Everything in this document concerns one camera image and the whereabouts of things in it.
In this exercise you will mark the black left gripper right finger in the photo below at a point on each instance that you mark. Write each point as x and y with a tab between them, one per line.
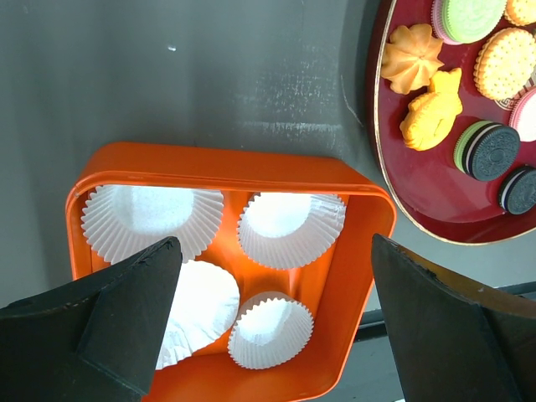
453	338

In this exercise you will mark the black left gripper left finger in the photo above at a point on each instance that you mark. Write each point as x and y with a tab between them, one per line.
93	339

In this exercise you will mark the black cookie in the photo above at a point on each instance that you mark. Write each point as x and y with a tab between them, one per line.
516	194
486	150

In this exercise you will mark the orange swirl cookie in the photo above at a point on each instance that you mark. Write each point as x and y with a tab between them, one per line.
410	58

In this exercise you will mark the white paper cup bottom-left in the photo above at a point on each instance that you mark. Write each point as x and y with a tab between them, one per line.
205	306

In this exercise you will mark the white paper cup top-left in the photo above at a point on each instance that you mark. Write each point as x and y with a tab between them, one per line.
120	220

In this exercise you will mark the red round tray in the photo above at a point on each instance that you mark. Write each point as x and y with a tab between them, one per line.
428	188

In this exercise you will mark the white paper cup bottom-right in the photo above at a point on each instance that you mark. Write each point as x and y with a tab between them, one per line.
271	328

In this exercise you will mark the orange cookie box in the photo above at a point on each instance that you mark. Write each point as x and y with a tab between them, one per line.
335	287

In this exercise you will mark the white paper cup top-right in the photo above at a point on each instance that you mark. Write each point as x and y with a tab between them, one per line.
283	231

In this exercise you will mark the orange fish cookie bottom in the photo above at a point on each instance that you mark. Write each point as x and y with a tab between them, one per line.
431	116

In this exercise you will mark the pink macaron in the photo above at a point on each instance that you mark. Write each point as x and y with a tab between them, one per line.
523	117

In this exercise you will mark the orange round cookie centre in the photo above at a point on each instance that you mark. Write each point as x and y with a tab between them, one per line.
505	63

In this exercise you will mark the orange round cookie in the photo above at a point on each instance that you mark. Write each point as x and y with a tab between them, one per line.
520	12
505	63

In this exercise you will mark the green macaron left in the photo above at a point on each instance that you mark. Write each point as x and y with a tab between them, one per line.
465	21

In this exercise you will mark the orange round cookie upper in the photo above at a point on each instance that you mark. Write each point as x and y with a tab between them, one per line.
520	12

